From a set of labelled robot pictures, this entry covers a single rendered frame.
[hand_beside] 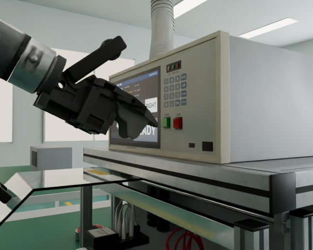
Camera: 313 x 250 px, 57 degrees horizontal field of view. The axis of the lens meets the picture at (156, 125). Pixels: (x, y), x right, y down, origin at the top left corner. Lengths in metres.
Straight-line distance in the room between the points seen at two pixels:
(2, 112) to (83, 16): 2.23
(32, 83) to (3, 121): 4.71
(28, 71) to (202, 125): 0.27
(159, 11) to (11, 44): 1.71
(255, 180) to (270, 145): 0.18
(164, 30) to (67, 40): 3.72
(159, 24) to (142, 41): 4.17
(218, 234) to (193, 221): 0.05
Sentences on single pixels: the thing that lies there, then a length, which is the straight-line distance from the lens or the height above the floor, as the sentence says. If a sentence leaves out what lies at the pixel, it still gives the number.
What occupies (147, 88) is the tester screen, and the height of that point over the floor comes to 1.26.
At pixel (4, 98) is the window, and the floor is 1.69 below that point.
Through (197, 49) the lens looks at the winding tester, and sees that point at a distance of 0.51.
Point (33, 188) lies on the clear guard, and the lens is 0.56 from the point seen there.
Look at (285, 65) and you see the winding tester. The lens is 0.59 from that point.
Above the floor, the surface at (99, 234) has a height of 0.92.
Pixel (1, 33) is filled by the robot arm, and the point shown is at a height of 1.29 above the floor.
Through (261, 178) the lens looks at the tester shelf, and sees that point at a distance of 0.37.
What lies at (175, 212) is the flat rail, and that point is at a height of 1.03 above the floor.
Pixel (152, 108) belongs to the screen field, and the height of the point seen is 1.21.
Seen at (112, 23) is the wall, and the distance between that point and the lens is 5.98.
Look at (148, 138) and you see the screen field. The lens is 0.62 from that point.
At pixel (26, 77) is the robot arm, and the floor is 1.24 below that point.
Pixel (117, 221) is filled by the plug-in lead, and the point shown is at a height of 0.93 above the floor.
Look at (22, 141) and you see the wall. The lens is 5.19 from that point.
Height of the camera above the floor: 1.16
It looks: 1 degrees up
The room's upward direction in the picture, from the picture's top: straight up
